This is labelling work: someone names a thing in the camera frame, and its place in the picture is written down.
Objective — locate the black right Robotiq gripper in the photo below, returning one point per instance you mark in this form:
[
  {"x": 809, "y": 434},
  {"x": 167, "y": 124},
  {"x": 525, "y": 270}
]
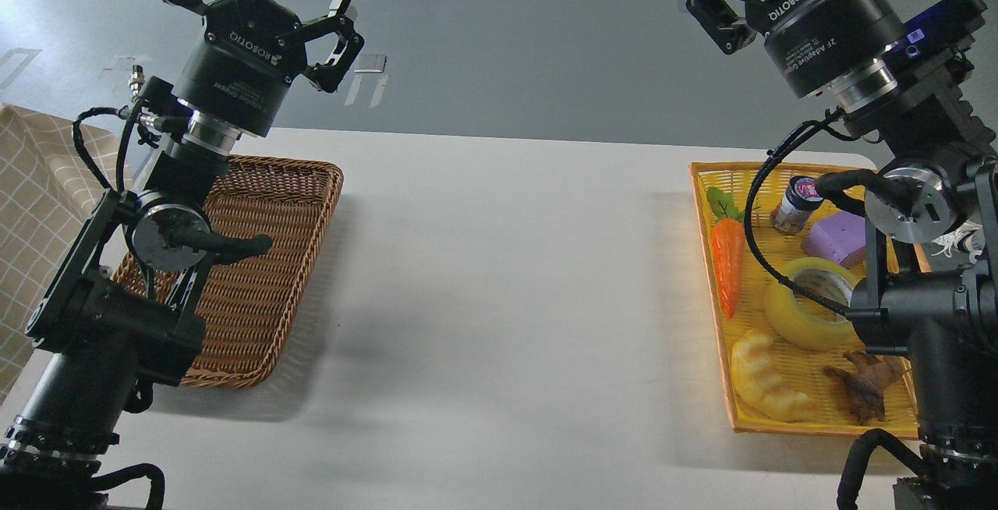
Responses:
[{"x": 811, "y": 42}]

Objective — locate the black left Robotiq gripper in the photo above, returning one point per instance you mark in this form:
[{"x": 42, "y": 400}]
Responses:
[{"x": 240, "y": 74}]

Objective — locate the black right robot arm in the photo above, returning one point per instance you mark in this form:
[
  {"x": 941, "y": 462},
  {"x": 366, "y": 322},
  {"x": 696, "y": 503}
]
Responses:
[{"x": 929, "y": 214}]

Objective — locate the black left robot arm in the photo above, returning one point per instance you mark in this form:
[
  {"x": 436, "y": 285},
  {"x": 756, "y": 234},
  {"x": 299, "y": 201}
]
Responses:
[{"x": 120, "y": 316}]

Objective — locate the orange toy carrot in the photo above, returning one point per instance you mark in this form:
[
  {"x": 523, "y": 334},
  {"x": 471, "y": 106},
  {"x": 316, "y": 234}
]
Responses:
[{"x": 727, "y": 243}]

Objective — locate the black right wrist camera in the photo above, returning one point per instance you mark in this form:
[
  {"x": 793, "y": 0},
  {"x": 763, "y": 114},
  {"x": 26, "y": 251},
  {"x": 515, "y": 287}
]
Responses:
[{"x": 948, "y": 25}]

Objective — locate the beige checkered cloth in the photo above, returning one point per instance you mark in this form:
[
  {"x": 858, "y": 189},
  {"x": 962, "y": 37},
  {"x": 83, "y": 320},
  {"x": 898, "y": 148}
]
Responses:
[{"x": 47, "y": 192}]

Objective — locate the white sneaker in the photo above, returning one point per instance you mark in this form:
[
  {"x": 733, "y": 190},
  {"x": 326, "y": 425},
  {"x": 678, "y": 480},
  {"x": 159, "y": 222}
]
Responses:
[{"x": 968, "y": 239}]

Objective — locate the small dark jar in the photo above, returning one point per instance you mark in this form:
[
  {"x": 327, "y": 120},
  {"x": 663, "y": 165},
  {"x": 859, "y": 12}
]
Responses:
[{"x": 797, "y": 205}]

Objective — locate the yellow tape roll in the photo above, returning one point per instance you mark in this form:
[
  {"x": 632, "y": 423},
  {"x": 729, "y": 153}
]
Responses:
[{"x": 801, "y": 320}]

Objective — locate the brown toy root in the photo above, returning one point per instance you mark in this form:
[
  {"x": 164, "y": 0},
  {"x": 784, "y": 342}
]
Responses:
[{"x": 865, "y": 386}]

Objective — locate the brown wicker basket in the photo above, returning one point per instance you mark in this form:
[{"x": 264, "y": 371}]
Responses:
[{"x": 249, "y": 307}]

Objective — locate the purple foam block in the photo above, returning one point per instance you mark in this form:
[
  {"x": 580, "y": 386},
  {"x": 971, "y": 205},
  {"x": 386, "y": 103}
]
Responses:
[{"x": 838, "y": 238}]

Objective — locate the yellow wicker basket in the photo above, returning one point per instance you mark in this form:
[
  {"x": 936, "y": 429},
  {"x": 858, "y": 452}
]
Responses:
[{"x": 775, "y": 346}]

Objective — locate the yellow toy croissant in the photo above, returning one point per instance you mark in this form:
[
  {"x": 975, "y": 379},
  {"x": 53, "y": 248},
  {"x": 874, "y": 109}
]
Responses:
[{"x": 758, "y": 382}]

